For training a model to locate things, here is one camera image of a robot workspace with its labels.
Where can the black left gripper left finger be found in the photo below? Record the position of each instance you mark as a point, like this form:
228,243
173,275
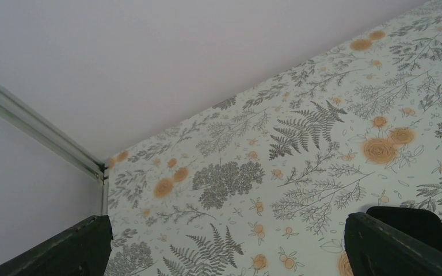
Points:
83,249

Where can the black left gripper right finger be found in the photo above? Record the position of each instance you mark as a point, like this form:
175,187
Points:
375,248

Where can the black phone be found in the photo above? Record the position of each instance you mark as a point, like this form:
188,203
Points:
422,225

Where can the floral patterned table mat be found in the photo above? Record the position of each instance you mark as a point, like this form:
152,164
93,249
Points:
262,183

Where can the aluminium frame post left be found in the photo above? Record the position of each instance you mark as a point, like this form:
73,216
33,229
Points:
36,126

